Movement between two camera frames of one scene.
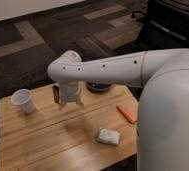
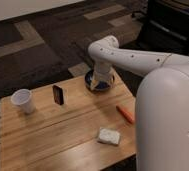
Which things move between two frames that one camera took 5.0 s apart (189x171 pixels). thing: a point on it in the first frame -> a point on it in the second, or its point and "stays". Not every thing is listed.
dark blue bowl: x=98 y=85 stays
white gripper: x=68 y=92 -> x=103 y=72
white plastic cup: x=24 y=100 stays
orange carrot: x=127 y=115 stays
